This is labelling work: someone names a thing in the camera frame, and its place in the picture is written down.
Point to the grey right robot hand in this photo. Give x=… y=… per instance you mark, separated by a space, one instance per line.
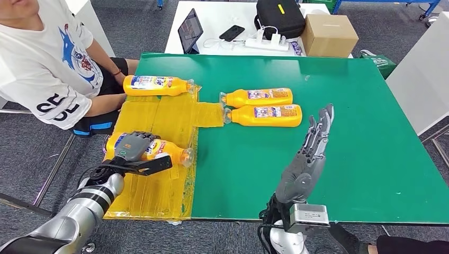
x=301 y=175

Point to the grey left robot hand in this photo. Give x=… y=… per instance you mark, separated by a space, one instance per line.
x=135 y=147

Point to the person's left hand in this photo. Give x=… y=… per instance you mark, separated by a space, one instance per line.
x=121 y=79

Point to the orange detergent bottle clear cap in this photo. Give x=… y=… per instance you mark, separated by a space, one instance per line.
x=266 y=121
x=154 y=90
x=238 y=100
x=168 y=149

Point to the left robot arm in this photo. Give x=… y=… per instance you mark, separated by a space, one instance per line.
x=70 y=221

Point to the yellow taped cardboard sheet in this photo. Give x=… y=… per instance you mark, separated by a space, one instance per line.
x=158 y=115

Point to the white cabinet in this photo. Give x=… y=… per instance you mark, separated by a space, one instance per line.
x=94 y=24

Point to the black tablet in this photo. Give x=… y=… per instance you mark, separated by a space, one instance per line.
x=189 y=31

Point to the silver caster wheel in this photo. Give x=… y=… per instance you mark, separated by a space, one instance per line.
x=88 y=247

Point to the long white table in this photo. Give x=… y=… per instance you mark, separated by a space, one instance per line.
x=217 y=17

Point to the black smartphone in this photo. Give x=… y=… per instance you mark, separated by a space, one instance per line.
x=231 y=33

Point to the purple snack wrapper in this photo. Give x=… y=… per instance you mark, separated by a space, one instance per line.
x=296 y=48

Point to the white power strip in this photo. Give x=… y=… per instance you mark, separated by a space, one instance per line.
x=265 y=46

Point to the green shopping bag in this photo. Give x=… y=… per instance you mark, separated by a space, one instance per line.
x=379 y=65

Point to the white charger plug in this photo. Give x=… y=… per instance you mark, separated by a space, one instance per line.
x=275 y=39
x=260 y=35

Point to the brown cardboard box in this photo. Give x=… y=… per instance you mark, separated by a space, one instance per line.
x=328 y=35

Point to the black round object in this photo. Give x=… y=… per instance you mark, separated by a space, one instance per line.
x=24 y=249

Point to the black carrying case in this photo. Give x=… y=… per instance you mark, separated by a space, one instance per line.
x=279 y=21

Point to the white side table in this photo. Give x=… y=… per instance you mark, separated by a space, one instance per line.
x=423 y=77

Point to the green plastic crate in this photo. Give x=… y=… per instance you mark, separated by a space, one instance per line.
x=318 y=1

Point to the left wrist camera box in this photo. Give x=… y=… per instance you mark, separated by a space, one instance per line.
x=154 y=166

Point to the metal chair frame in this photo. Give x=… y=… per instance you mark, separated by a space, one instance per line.
x=53 y=171

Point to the grey metal table frame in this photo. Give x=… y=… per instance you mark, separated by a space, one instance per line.
x=440 y=153

